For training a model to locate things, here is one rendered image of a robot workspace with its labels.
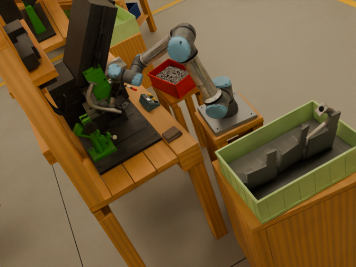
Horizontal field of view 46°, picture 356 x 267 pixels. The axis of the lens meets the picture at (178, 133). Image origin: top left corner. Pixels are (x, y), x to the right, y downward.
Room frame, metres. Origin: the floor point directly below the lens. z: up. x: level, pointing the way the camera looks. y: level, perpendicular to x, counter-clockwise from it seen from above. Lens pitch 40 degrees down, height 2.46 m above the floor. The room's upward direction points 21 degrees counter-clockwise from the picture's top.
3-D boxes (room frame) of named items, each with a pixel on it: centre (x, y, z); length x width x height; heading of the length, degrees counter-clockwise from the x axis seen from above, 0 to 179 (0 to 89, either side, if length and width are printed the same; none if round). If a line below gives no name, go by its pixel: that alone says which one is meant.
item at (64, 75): (2.46, 0.60, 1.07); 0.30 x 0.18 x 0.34; 15
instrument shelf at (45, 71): (2.32, 0.69, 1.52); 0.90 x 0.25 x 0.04; 15
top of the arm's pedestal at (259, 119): (1.95, -0.32, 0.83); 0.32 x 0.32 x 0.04; 7
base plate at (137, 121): (2.39, 0.44, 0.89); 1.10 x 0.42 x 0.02; 15
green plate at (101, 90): (2.33, 0.36, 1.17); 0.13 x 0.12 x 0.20; 15
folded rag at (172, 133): (1.89, 0.03, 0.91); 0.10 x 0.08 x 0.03; 109
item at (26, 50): (2.05, 0.58, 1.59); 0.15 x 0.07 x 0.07; 15
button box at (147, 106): (2.28, 0.10, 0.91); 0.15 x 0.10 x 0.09; 15
